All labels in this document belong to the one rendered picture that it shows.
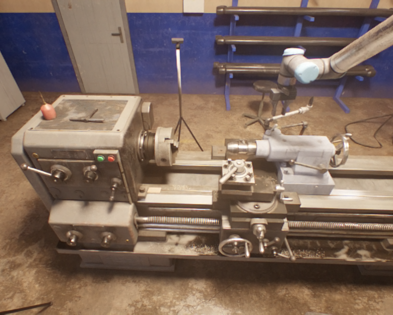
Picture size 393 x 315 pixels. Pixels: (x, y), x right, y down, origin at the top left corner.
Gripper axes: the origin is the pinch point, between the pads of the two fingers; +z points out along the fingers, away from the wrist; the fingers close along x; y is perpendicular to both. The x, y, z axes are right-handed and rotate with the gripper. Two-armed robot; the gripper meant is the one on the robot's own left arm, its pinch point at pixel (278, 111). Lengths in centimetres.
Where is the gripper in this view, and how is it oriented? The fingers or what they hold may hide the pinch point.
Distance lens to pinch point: 145.8
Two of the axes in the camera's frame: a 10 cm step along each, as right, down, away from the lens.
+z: 0.0, 7.6, 6.5
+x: -9.9, 0.8, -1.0
